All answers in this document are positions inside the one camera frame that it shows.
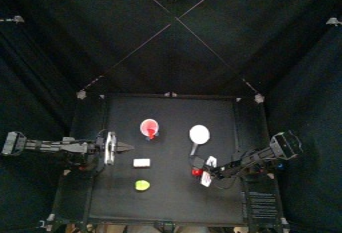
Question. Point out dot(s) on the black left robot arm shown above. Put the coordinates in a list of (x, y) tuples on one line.
[(48, 146)]

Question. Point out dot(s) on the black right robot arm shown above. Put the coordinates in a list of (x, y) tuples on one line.
[(262, 157)]

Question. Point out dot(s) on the white rectangular block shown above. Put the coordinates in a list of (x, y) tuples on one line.
[(142, 162)]

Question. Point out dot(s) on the red toy cup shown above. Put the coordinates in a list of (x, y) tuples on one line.
[(150, 128)]

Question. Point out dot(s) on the yellow-green toy fruit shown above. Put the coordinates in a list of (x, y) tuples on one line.
[(142, 185)]

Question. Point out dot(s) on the black printed label plate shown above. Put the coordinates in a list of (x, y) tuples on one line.
[(262, 207)]

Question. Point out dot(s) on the grey metal frame bracket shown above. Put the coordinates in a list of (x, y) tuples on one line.
[(80, 94), (333, 21), (170, 94), (259, 98), (16, 19)]

